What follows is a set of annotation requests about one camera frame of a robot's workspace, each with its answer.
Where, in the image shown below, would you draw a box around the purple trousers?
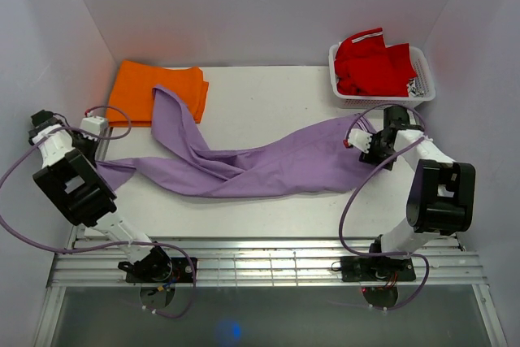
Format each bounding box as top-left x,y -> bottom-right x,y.
97,86 -> 372,198

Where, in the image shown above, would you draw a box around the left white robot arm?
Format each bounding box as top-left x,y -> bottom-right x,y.
29,110 -> 173,282

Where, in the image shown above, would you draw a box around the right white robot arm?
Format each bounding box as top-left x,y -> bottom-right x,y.
346,105 -> 476,280

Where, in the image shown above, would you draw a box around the folded orange trousers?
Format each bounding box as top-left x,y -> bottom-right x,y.
106,60 -> 209,128

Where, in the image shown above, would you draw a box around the red trousers in basket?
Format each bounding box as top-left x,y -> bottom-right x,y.
333,28 -> 417,98

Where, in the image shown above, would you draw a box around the white plastic basket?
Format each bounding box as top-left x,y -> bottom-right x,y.
328,43 -> 436,108

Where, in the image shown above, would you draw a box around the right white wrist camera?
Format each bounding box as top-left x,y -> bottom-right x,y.
344,128 -> 374,154

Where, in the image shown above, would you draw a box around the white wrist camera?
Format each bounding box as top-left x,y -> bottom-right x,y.
80,115 -> 108,141
344,128 -> 374,154

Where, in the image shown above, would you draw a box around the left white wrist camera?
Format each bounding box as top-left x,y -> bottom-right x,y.
80,115 -> 108,141

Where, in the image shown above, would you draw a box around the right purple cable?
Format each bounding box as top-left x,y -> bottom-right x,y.
338,103 -> 431,310

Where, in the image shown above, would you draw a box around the aluminium rail frame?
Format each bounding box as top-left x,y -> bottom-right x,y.
46,176 -> 488,289

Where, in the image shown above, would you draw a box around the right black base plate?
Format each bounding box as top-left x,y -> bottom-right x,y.
340,256 -> 416,282

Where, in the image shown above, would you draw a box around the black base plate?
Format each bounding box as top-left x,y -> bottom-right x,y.
340,256 -> 416,282
124,257 -> 198,284

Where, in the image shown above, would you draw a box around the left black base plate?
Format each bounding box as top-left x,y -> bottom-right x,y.
124,257 -> 198,284

